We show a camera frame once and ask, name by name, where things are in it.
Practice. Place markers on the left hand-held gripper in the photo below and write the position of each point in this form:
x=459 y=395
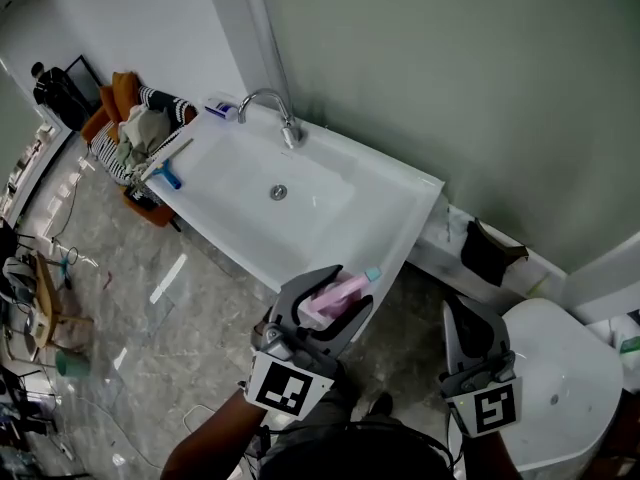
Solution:
x=285 y=385

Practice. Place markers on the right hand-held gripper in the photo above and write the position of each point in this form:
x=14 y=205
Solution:
x=492 y=405

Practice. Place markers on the pink spray bottle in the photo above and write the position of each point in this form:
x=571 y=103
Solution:
x=340 y=293

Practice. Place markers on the person's right forearm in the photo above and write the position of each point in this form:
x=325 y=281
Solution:
x=492 y=455

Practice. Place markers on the person's left forearm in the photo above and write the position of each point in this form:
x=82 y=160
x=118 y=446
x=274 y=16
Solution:
x=215 y=438

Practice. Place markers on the black cloth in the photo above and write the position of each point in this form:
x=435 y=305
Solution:
x=485 y=253

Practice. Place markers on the white toilet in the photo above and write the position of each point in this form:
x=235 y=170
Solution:
x=560 y=358

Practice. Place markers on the white marble ledge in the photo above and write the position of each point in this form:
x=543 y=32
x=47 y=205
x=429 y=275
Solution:
x=440 y=238

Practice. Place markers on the person's black shoe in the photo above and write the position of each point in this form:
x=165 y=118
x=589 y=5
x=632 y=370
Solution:
x=382 y=404

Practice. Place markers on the chrome sink drain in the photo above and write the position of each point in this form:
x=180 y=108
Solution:
x=278 y=192

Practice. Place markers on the white ceramic sink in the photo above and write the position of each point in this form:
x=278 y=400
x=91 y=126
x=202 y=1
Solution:
x=230 y=188

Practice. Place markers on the green packet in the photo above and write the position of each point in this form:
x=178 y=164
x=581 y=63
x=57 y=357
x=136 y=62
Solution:
x=631 y=345

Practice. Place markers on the chrome faucet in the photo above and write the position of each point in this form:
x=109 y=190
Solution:
x=290 y=128

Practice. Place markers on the black bag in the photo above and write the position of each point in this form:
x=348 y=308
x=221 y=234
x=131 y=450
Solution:
x=140 y=197

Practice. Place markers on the white and blue soap box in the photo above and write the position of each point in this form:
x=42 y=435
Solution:
x=219 y=109

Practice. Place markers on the green bucket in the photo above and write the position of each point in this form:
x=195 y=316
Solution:
x=72 y=364

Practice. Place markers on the pile of clothes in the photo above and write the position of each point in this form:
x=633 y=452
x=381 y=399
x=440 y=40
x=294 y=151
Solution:
x=142 y=130

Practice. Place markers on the black white striped blanket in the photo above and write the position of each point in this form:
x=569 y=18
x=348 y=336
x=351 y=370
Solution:
x=107 y=150

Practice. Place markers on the wooden chair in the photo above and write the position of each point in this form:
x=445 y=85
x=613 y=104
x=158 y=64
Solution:
x=47 y=298

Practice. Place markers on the orange cushion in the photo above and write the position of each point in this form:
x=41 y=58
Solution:
x=122 y=93

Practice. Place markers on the orange sofa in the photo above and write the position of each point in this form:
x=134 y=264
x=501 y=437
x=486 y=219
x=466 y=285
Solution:
x=97 y=118

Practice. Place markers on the black framed panel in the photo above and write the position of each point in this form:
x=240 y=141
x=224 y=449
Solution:
x=85 y=80

